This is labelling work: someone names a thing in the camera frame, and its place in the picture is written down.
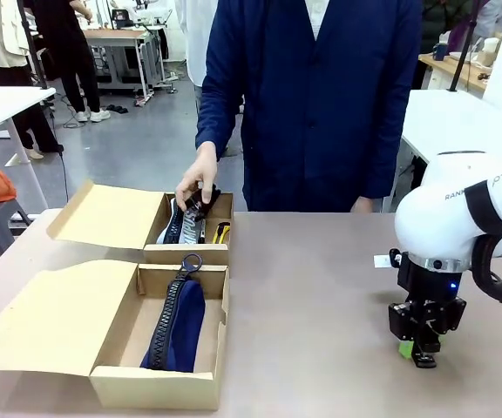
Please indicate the dark blue mug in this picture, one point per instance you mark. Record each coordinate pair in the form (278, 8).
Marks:
(440, 52)

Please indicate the yellow black utility knife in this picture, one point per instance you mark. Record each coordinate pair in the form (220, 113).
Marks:
(222, 231)

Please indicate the person's right hand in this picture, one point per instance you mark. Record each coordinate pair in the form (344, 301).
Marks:
(201, 172)

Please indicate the background person in black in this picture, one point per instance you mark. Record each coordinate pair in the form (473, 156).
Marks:
(68, 52)

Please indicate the person in blue coat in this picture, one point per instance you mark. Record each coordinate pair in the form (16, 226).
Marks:
(320, 104)

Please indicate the background person in dark jacket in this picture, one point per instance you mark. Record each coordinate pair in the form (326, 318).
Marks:
(442, 22)

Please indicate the white table with white legs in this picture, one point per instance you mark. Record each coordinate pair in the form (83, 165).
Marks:
(2, 104)

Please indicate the black tripod pole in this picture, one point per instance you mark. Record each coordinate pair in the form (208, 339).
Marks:
(464, 48)

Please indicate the person's left hand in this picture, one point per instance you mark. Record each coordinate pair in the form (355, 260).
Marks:
(362, 205)

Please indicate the navy pencil case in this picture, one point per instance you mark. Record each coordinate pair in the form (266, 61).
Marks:
(177, 331)

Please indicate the wooden desk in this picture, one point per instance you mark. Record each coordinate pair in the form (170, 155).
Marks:
(456, 69)

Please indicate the white paper tag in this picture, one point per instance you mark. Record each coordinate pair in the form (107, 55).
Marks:
(381, 260)

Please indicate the person's right forearm, navy sleeve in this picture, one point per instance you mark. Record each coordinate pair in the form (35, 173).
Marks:
(216, 113)

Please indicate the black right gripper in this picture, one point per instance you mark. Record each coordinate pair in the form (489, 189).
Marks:
(429, 296)

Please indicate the person's left forearm, navy sleeve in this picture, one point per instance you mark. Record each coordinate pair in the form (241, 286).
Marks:
(388, 157)

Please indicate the background person in white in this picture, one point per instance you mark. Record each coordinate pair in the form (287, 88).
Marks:
(194, 39)

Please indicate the large cardboard box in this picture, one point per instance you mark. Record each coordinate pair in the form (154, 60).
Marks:
(37, 322)

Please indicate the cardboard box with divider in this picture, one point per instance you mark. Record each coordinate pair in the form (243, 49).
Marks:
(103, 217)

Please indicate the white jar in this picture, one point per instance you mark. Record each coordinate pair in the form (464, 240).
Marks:
(490, 51)

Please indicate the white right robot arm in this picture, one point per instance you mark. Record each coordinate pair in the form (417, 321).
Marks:
(442, 217)

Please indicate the grey metal workbench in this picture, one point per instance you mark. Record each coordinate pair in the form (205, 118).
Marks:
(120, 52)

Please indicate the white marker with black cap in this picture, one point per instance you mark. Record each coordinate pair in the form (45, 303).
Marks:
(201, 235)

